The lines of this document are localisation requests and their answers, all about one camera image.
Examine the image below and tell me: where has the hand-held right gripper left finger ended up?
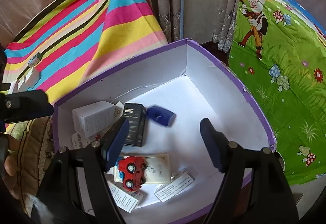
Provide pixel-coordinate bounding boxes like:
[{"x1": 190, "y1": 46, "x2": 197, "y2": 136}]
[{"x1": 36, "y1": 117, "x2": 130, "y2": 224}]

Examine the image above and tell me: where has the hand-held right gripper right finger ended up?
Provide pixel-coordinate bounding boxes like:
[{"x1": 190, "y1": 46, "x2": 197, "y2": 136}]
[{"x1": 199, "y1": 118, "x2": 299, "y2": 224}]

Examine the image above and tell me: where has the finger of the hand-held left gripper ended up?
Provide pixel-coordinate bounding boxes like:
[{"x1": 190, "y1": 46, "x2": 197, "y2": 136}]
[{"x1": 0, "y1": 89, "x2": 55, "y2": 124}]

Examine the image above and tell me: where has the red toy truck blue bucket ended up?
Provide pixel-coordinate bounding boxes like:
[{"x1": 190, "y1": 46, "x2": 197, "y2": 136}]
[{"x1": 117, "y1": 155, "x2": 148, "y2": 191}]

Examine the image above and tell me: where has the large white box with barcode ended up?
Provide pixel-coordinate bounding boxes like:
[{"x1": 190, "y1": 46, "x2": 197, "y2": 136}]
[{"x1": 71, "y1": 132, "x2": 102, "y2": 149}]

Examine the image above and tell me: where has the white box with black monogram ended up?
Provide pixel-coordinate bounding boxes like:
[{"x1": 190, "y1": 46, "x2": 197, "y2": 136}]
[{"x1": 72, "y1": 101, "x2": 116, "y2": 138}]

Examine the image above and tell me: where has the purple and white storage box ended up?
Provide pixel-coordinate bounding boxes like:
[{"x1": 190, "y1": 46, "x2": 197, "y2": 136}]
[{"x1": 52, "y1": 37, "x2": 277, "y2": 223}]

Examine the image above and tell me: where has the gold and white box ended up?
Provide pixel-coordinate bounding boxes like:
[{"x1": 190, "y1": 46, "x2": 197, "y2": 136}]
[{"x1": 113, "y1": 154, "x2": 171, "y2": 185}]

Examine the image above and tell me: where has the white medicine box red dot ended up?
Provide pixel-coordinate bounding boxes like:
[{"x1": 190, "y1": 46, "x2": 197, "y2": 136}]
[{"x1": 107, "y1": 180, "x2": 146, "y2": 213}]

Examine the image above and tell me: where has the dark blue case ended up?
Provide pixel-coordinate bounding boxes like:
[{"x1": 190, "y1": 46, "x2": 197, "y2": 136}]
[{"x1": 147, "y1": 105, "x2": 176, "y2": 128}]

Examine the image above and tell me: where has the person's left hand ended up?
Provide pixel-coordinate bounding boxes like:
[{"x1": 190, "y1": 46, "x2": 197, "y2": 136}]
[{"x1": 0, "y1": 133, "x2": 20, "y2": 177}]

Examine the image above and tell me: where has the white cube box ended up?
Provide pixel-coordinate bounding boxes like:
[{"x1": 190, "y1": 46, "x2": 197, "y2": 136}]
[
  {"x1": 25, "y1": 67, "x2": 41, "y2": 88},
  {"x1": 15, "y1": 78, "x2": 28, "y2": 92}
]

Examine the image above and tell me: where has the beige striped cushion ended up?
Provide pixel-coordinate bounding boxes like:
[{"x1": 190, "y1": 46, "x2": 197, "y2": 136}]
[{"x1": 7, "y1": 116, "x2": 57, "y2": 214}]

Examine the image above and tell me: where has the green gum packet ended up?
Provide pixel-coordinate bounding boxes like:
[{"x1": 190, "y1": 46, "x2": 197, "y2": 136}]
[{"x1": 28, "y1": 52, "x2": 43, "y2": 67}]

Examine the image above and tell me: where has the white box with black text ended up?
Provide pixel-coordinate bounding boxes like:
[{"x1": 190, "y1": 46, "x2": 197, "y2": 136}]
[{"x1": 154, "y1": 168, "x2": 196, "y2": 203}]

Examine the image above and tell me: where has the green cartoon printed blanket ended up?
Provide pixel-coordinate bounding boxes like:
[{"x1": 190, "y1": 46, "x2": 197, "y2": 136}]
[{"x1": 228, "y1": 0, "x2": 326, "y2": 187}]

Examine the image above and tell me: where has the grey fuzzy cloth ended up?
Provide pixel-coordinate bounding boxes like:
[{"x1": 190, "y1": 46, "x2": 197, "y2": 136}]
[{"x1": 25, "y1": 193, "x2": 55, "y2": 224}]

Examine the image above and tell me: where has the colourful striped blanket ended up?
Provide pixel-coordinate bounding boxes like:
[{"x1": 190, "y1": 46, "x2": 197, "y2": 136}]
[{"x1": 3, "y1": 0, "x2": 169, "y2": 106}]

